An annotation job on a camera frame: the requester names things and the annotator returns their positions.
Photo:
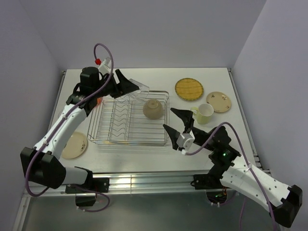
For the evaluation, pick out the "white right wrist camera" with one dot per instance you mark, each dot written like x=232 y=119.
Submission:
x=184 y=142

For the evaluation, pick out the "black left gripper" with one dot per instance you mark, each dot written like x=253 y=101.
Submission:
x=126 y=87

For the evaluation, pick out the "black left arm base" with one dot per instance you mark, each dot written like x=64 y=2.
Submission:
x=86 y=195

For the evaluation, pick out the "beige floral plate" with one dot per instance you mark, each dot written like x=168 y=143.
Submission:
x=220 y=102

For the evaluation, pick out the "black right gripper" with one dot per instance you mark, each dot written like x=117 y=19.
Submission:
x=186 y=116

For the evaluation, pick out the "pale green mug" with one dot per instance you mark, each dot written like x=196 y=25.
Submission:
x=203 y=113

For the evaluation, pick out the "aluminium front rail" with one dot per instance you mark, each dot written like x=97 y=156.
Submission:
x=122 y=183

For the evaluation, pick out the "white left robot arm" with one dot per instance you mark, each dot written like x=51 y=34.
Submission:
x=41 y=163

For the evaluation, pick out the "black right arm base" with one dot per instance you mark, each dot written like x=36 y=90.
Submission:
x=203 y=182

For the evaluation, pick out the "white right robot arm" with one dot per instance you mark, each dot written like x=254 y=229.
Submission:
x=232 y=169

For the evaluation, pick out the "wire dish rack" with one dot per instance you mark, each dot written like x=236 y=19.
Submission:
x=122 y=121

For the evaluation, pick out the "beige ceramic bowl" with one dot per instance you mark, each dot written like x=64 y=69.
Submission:
x=153 y=109

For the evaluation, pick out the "cream plate with writing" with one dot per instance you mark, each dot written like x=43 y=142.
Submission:
x=75 y=146

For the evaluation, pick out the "yellow woven-pattern plate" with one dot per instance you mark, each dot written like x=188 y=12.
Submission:
x=189 y=89

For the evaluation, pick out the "clear drinking glass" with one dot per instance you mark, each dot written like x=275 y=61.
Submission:
x=140 y=92

